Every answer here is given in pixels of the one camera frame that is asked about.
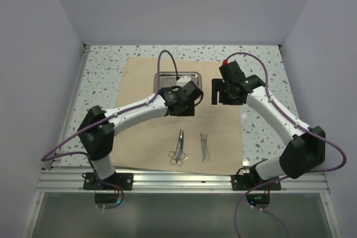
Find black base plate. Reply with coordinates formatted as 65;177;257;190
82;172;134;191
230;173;282;191

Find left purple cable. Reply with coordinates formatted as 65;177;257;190
41;50;181;210

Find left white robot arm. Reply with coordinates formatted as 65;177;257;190
78;81;203;190

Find steel instrument tray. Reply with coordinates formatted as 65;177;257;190
159;71;202;90

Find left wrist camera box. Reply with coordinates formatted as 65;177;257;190
176;76;191;87

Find purple cable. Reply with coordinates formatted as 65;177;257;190
222;52;348;238
41;50;181;210

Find steel hemostat clamp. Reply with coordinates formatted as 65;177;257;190
168;129;184;166

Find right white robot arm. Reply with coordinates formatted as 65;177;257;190
211;60;326;189

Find steel scissors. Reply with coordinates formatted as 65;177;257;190
176;129;188;160

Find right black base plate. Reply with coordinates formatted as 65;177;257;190
230;173;282;191

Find steel scalpel handle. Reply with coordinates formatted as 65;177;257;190
200;133;206;163
201;133;209;162

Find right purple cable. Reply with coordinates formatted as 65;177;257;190
222;52;348;238

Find beige cloth wrap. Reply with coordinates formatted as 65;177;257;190
110;60;243;175

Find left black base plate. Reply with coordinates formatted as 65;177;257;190
82;172;134;191

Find aluminium rail frame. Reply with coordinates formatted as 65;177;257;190
22;45;332;237

